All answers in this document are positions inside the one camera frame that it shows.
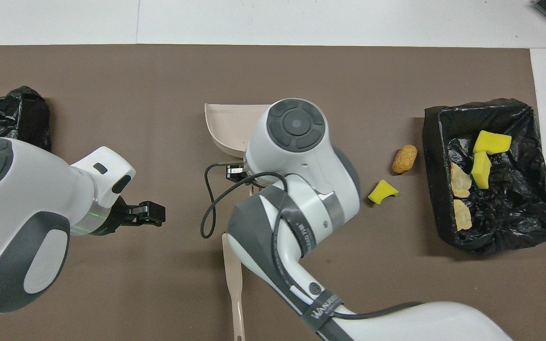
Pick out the yellow green-backed sponge piece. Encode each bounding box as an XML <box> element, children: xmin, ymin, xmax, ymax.
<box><xmin>471</xmin><ymin>151</ymin><xmax>492</xmax><ymax>190</ymax></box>

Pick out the small yellow sponge wedge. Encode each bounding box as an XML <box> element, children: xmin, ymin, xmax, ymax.
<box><xmin>367</xmin><ymin>179</ymin><xmax>400</xmax><ymax>205</ymax></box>

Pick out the black bag lined bin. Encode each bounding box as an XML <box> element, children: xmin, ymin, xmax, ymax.
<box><xmin>0</xmin><ymin>85</ymin><xmax>52</xmax><ymax>152</ymax></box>
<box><xmin>421</xmin><ymin>98</ymin><xmax>546</xmax><ymax>256</ymax></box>

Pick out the beige plastic dustpan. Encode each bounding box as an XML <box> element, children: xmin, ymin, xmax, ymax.
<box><xmin>204</xmin><ymin>103</ymin><xmax>273</xmax><ymax>196</ymax></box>

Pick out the brown table mat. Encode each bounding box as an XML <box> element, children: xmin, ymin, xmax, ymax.
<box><xmin>0</xmin><ymin>44</ymin><xmax>546</xmax><ymax>341</ymax></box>

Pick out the golden oval bread roll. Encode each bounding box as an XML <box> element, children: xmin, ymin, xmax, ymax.
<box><xmin>392</xmin><ymin>144</ymin><xmax>419</xmax><ymax>175</ymax></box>

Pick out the croissant piece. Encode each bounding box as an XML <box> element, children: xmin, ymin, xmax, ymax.
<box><xmin>450</xmin><ymin>162</ymin><xmax>473</xmax><ymax>198</ymax></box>
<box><xmin>453</xmin><ymin>199</ymin><xmax>473</xmax><ymax>232</ymax></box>

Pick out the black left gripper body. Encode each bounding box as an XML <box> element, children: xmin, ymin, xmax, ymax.
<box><xmin>90</xmin><ymin>196</ymin><xmax>134</xmax><ymax>236</ymax></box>

